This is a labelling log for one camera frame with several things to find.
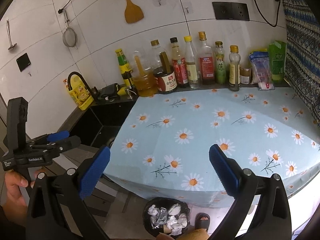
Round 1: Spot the white tissue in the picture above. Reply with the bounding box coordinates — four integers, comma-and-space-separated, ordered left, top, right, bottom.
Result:
168, 203, 181, 216

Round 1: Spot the silver foil wrapper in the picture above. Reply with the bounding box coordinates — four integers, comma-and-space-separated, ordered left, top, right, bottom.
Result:
148, 205, 168, 229

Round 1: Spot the black trash bin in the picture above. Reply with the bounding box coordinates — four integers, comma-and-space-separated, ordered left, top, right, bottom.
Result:
143, 197, 190, 239

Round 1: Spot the person's left hand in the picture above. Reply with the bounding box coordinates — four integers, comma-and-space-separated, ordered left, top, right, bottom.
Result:
5, 170, 35, 207

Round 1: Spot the black curved faucet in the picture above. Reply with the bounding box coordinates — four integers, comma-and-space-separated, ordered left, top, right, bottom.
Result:
67, 72, 100, 102

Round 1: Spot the person's sandaled foot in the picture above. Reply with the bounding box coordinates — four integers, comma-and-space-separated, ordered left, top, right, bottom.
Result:
195, 213, 210, 231

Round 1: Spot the black sponge holder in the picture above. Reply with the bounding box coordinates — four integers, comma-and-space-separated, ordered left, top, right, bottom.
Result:
98, 83, 127, 102

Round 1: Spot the blue daisy tablecloth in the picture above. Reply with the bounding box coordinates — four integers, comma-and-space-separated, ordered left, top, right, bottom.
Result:
104, 87, 319, 207

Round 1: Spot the green cap sauce bottle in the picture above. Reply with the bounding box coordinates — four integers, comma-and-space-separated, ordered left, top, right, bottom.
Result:
115, 49, 136, 92

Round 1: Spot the metal strainer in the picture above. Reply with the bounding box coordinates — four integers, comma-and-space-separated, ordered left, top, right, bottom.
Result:
62, 9, 78, 48

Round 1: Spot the cooking oil jug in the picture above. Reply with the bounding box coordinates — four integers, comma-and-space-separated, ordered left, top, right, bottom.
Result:
131, 50, 158, 97

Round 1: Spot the dark vinegar jug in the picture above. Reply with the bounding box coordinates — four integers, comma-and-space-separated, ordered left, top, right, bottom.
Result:
150, 40, 177, 94

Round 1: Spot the red label sauce bottle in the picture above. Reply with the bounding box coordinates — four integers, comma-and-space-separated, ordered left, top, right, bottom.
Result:
170, 37, 189, 88

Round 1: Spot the yellow cap clear bottle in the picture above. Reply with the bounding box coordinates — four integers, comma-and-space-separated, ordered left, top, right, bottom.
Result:
184, 35, 201, 89

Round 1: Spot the small brown jar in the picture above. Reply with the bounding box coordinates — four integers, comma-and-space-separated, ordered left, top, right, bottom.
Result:
240, 67, 251, 85

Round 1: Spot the wooden spatula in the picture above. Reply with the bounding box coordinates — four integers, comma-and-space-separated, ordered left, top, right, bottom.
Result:
124, 0, 144, 24

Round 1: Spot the blue salt bag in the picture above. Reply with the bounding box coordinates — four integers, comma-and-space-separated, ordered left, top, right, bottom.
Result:
248, 51, 275, 90

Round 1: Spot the green label oil bottle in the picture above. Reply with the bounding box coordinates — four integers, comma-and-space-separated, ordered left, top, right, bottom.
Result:
215, 41, 227, 85

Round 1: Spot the red label clear bottle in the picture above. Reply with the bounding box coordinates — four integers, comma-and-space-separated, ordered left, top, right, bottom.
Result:
198, 31, 215, 85

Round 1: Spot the small gold cap bottle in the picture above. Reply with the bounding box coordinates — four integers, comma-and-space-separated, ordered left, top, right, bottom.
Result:
229, 45, 241, 92

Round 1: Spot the green packet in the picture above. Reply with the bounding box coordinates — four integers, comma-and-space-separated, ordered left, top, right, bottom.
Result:
268, 41, 286, 83

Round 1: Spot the blue patterned woven curtain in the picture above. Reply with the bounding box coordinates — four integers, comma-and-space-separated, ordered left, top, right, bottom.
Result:
282, 0, 319, 125

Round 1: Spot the small black wall plate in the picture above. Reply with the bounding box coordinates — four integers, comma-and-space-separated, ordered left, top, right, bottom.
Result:
16, 53, 31, 72

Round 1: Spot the black wall socket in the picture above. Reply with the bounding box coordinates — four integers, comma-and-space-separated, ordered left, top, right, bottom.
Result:
212, 2, 250, 21

